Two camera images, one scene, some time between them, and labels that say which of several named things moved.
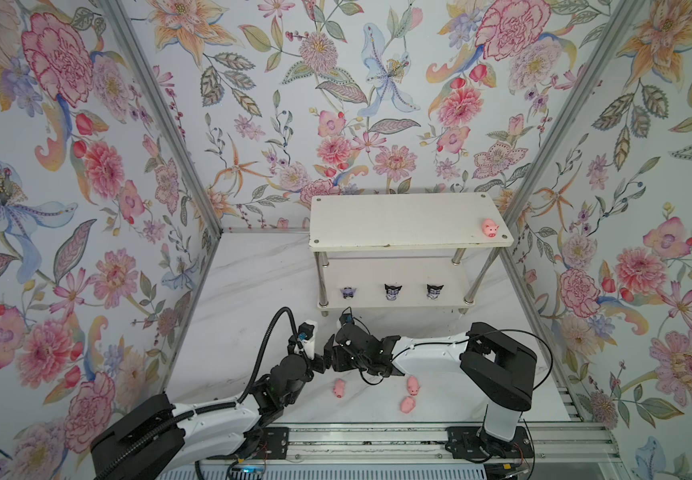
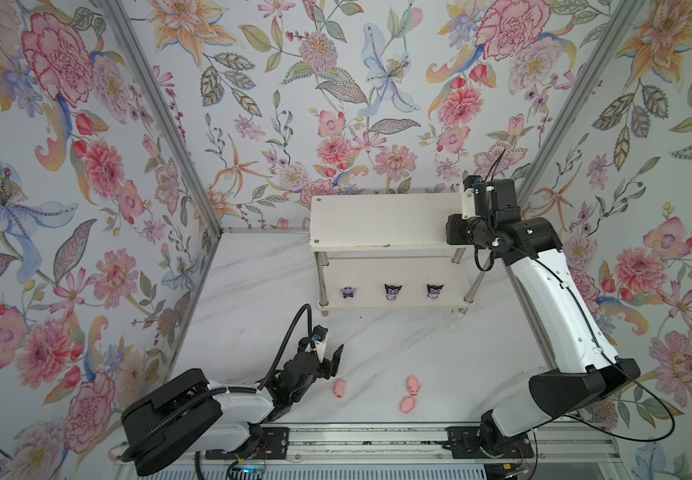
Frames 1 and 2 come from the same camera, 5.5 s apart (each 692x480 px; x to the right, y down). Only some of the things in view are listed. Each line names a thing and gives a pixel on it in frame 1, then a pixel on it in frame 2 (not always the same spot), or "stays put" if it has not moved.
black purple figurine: (433, 291) stays put
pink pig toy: (339, 387) stays put
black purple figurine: (392, 291) stays put
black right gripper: (353, 346) → (457, 228)
